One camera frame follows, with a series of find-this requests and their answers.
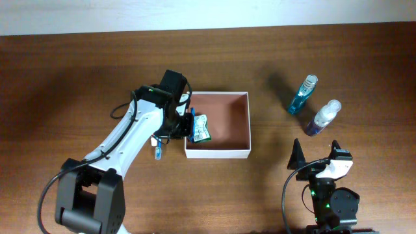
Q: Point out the white cardboard box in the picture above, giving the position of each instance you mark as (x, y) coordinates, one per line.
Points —
(228, 123)

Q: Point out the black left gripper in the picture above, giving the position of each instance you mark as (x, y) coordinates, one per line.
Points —
(187, 129)

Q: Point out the green toothpaste tube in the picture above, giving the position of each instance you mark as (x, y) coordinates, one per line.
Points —
(154, 142)

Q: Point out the green white sachet packet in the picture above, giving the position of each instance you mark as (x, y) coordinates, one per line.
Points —
(201, 132)

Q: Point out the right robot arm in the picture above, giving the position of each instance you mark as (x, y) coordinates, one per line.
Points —
(334, 208)

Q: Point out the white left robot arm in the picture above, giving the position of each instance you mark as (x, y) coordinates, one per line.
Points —
(90, 195)

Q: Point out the clear spray bottle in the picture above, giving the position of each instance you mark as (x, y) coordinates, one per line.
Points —
(323, 117)

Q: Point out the blue toothbrush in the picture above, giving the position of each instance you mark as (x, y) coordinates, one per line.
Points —
(158, 148)

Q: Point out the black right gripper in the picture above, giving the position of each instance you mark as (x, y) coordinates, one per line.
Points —
(298, 158)

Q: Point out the blue liquid bottle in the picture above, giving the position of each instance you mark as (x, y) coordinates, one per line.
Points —
(303, 93)

